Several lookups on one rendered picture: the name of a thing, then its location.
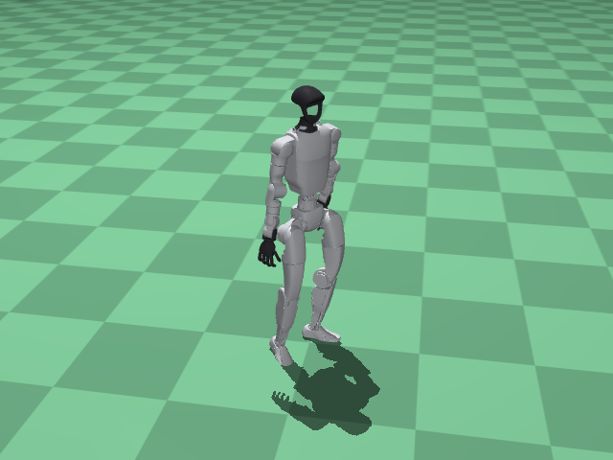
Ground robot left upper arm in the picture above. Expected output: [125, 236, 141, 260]
[324, 123, 341, 176]

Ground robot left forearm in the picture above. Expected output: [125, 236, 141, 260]
[318, 173, 337, 204]

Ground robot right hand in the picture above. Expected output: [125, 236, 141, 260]
[258, 229, 281, 267]

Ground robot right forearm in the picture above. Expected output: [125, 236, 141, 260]
[263, 184, 282, 239]

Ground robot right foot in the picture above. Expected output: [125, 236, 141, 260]
[269, 336, 293, 366]

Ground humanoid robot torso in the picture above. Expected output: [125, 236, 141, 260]
[284, 120, 331, 232]

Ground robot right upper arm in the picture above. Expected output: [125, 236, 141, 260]
[269, 135, 295, 198]

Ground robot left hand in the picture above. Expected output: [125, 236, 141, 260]
[317, 195, 331, 230]

